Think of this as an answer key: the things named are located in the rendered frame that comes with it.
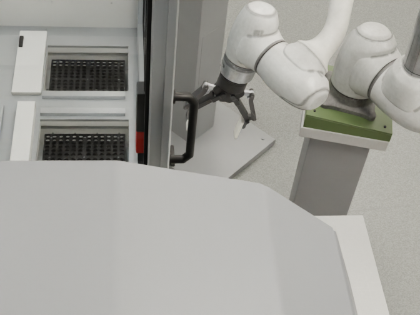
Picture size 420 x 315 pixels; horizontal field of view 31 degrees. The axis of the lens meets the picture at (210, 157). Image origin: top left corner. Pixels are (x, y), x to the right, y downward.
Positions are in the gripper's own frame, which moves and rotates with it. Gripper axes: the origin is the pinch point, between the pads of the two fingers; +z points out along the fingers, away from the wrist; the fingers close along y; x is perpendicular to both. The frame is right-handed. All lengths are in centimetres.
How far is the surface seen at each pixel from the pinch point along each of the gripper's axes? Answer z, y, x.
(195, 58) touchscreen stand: 44, -12, -83
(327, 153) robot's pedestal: 26, -49, -24
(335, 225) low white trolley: 14.1, -39.7, 16.2
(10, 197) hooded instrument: -71, 51, 90
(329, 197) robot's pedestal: 46, -59, -23
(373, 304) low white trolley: 13, -45, 42
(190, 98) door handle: -52, 23, 47
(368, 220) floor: 80, -95, -44
